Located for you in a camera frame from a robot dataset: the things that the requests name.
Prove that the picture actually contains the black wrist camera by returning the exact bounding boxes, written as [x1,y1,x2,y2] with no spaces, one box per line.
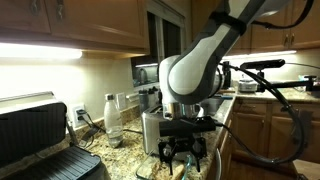
[158,115,218,138]

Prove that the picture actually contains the clear plastic water bottle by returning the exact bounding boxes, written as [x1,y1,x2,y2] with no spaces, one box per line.
[103,93,124,149]

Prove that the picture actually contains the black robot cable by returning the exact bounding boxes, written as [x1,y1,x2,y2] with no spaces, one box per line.
[218,0,316,166]

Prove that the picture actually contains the brown bread slice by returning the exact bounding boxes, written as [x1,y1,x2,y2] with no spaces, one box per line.
[172,163,186,180]

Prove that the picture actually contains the white wall outlet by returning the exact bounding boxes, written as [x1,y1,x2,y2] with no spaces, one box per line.
[68,103,88,130]

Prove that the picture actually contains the stainless steel sink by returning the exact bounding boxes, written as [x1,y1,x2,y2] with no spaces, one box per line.
[199,94,234,117]

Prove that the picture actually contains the clear glass food container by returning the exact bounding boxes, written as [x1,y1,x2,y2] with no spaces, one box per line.
[134,153,194,180]

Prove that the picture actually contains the wooden lower cabinets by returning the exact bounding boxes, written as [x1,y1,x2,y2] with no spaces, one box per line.
[206,98,320,180]

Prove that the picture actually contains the black stereo camera bar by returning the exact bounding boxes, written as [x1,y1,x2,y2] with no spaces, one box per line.
[239,59,287,71]

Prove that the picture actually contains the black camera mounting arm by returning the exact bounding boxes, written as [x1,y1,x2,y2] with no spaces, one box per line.
[255,69,320,98]

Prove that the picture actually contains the light wooden stool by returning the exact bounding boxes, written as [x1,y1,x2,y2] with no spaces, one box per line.
[293,159,320,180]

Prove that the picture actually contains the silver dishwasher handle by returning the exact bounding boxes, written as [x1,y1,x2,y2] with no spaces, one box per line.
[214,148,223,180]

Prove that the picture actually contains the dark hanging towel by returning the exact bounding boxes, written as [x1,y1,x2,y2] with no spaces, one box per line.
[292,109,314,148]

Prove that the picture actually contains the under-cabinet light strip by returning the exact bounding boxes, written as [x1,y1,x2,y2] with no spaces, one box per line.
[0,43,84,61]
[221,49,298,62]

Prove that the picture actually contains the black panini grill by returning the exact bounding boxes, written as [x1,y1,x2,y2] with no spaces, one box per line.
[0,91,103,180]

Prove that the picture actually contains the kitchen window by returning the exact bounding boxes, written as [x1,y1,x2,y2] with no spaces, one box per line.
[130,9,188,90]

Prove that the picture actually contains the tall black bottle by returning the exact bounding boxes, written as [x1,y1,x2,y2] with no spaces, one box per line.
[221,60,232,90]

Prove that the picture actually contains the stainless steel toaster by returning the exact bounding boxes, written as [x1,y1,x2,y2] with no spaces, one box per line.
[141,103,205,164]

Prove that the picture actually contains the black toaster power cable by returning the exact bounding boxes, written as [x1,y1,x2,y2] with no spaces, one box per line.
[122,128,144,136]

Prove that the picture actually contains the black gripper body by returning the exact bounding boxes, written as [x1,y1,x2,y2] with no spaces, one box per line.
[171,135,196,156]

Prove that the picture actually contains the black grill power cable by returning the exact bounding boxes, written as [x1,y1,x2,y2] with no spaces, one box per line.
[75,109,107,148]

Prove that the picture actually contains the small silver appliance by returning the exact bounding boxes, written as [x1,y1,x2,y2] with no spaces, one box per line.
[237,79,258,93]

